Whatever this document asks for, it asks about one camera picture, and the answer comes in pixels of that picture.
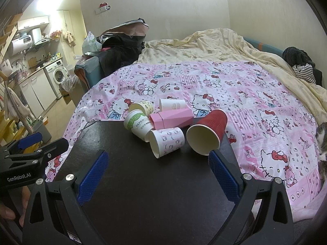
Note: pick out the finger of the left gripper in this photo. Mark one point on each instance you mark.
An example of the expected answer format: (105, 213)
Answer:
(54, 149)
(30, 140)

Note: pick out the white water heater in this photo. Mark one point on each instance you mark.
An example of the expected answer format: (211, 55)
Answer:
(20, 44)

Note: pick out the teal headboard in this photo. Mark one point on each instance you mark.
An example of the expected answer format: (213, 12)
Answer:
(264, 47)

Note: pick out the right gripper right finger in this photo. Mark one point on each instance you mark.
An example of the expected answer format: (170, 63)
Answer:
(261, 213)

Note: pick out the red ribbed paper cup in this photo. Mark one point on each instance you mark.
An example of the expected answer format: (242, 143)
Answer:
(207, 134)

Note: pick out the grey trash bin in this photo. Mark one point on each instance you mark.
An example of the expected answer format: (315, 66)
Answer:
(38, 126)

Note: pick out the white Hello Kitty cup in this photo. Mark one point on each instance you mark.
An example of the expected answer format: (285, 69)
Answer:
(165, 141)

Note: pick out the tabby cat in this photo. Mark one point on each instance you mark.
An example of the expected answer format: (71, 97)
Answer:
(321, 137)

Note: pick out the black square board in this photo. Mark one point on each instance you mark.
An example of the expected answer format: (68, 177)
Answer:
(142, 199)

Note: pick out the pink Hello Kitty sheet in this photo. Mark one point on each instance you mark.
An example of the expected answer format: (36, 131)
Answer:
(270, 130)

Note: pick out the yellow wooden shelf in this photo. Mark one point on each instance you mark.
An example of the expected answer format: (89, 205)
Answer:
(11, 135)

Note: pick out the pink faceted paper cup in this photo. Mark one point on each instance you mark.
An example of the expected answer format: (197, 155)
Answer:
(172, 118)

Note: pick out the white kitchen cabinet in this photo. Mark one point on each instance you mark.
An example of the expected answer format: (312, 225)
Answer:
(36, 92)

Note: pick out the teal bed footboard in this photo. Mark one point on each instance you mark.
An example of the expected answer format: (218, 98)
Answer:
(89, 71)

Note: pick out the striped black white garment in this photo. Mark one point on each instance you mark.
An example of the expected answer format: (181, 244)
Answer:
(304, 72)

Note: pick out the plain white paper cup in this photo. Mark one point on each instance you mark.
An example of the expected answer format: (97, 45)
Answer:
(171, 104)

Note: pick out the yellow patterned paper cup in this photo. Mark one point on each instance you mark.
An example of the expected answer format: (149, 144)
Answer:
(145, 106)

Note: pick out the person's left hand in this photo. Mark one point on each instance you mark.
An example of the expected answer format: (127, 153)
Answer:
(9, 214)

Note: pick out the white washing machine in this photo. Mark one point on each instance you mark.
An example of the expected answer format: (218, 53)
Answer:
(56, 74)

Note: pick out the white plastic bag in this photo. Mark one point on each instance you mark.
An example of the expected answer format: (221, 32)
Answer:
(90, 44)

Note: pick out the white green-leaf paper cup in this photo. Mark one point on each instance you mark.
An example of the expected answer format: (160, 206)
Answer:
(139, 124)

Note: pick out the range hood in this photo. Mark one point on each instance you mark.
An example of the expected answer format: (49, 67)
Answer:
(38, 38)

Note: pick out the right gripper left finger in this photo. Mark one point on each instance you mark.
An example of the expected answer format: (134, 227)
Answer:
(55, 212)

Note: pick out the cream yellow blanket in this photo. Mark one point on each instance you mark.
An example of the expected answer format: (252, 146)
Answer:
(223, 44)

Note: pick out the black clothes pile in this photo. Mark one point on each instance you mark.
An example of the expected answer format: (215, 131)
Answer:
(121, 45)

